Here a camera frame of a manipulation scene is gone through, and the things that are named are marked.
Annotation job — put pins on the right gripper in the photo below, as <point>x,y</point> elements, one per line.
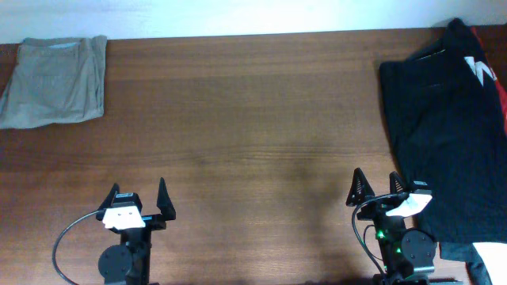
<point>367,191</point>

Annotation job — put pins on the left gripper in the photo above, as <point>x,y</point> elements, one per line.
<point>166,209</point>

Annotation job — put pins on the black shorts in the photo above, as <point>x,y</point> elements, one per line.
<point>447,128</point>

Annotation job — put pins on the white t-shirt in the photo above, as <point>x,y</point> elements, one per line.
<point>493,255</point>

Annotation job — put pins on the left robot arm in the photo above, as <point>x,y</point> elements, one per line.
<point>129,262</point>

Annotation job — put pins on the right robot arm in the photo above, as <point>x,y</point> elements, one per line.
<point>407,254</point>

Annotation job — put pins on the dark grey garment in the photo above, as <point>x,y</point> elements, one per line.
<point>476,268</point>

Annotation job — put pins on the black red printed garment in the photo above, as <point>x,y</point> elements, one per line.
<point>500,85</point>

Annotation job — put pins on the folded khaki shorts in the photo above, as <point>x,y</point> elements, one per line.
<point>55,81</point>

